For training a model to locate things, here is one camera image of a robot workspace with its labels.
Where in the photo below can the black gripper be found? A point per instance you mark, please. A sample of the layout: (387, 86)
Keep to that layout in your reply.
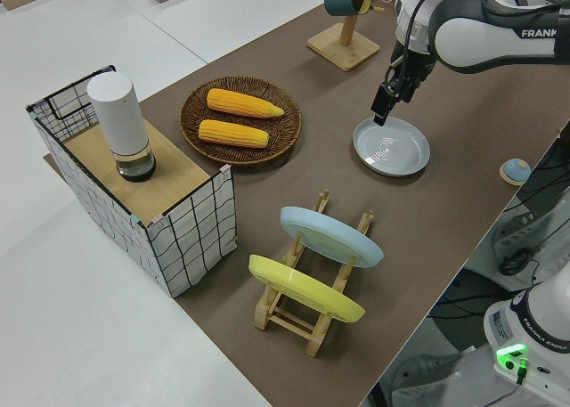
(412, 70)

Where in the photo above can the gray round plate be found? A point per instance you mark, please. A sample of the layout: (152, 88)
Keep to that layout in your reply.
(401, 157)

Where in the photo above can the light blue plate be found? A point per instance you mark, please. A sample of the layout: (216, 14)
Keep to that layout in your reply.
(329, 238)

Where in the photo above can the yellow plate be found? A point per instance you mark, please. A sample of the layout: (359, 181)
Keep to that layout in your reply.
(303, 291)

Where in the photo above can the wooden mug tree stand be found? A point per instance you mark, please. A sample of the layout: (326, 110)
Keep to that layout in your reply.
(347, 51)

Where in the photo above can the brown table mat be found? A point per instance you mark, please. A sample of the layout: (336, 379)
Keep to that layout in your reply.
(401, 229)

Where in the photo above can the blue call bell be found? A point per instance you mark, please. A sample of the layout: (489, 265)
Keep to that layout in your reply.
(515, 170)

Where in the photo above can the long yellow corn cob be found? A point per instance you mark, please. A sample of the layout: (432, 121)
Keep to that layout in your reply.
(240, 103)

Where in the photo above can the brown wicker basket tray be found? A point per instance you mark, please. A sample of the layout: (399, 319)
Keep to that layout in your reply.
(240, 155)

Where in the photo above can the short yellow corn cob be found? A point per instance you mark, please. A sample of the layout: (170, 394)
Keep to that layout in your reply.
(231, 133)

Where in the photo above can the light wooden board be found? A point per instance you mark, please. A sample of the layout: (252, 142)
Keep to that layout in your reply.
(173, 175)

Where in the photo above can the wooden dish rack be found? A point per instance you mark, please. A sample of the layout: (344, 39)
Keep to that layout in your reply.
(285, 322)

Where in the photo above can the gray stand foot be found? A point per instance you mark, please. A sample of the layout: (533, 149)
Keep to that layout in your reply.
(423, 371)

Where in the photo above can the white cylinder with clear base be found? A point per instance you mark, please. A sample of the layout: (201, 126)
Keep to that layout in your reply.
(120, 113)

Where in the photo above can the white metal mount frame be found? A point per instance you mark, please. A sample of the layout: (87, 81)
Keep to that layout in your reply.
(512, 238)

